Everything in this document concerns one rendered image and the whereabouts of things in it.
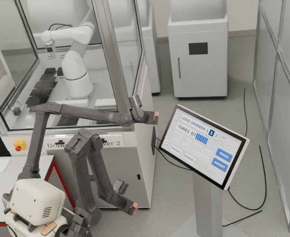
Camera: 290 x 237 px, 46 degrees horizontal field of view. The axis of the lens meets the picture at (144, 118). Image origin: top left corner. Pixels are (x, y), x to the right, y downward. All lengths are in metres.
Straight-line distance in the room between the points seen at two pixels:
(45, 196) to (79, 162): 0.26
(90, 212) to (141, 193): 1.37
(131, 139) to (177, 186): 0.95
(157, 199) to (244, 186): 0.78
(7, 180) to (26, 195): 1.06
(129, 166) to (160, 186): 0.68
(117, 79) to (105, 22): 0.38
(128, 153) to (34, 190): 1.10
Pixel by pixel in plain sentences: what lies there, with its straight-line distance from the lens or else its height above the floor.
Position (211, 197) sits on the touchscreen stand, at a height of 0.64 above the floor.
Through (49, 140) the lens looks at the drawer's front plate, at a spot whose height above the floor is 0.91.
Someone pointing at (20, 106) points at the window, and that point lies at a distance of 2.51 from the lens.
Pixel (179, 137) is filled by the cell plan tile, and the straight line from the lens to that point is 2.11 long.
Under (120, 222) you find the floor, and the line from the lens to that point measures 3.08.
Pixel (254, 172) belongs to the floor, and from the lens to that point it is 3.35.
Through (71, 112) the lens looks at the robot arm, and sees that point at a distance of 1.78.
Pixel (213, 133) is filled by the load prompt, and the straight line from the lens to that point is 1.99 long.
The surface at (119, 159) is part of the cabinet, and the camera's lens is 2.60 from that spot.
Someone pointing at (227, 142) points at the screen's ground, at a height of 1.15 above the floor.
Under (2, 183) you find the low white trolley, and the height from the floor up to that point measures 0.76.
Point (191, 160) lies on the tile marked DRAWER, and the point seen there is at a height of 1.00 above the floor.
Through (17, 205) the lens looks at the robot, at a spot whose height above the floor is 1.32.
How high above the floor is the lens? 2.49
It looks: 39 degrees down
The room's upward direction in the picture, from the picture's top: 10 degrees counter-clockwise
